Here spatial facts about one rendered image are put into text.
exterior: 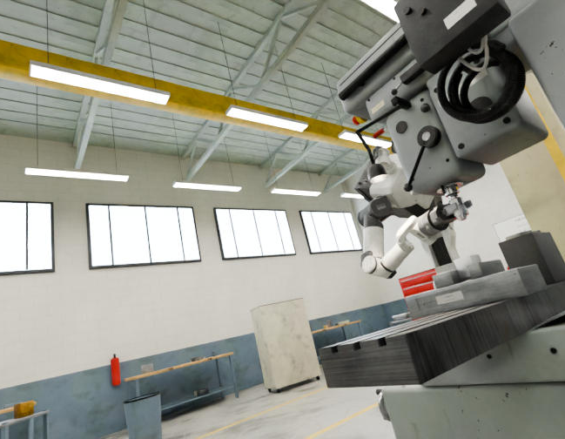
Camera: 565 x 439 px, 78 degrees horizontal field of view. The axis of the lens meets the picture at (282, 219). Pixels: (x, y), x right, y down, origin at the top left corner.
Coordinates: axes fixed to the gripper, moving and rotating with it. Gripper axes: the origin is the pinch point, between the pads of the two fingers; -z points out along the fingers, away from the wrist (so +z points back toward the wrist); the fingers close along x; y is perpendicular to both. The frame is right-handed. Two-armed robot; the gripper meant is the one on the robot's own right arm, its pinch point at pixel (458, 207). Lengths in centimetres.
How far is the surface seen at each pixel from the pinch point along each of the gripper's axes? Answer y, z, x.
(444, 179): -8.0, -6.3, -6.3
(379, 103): -44.2, 0.8, -13.5
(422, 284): -1, 463, 284
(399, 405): 56, 26, -30
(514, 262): 20.9, 14.0, 26.5
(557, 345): 42.8, -21.7, -8.9
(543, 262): 23.5, 6.4, 30.3
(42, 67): -308, 246, -218
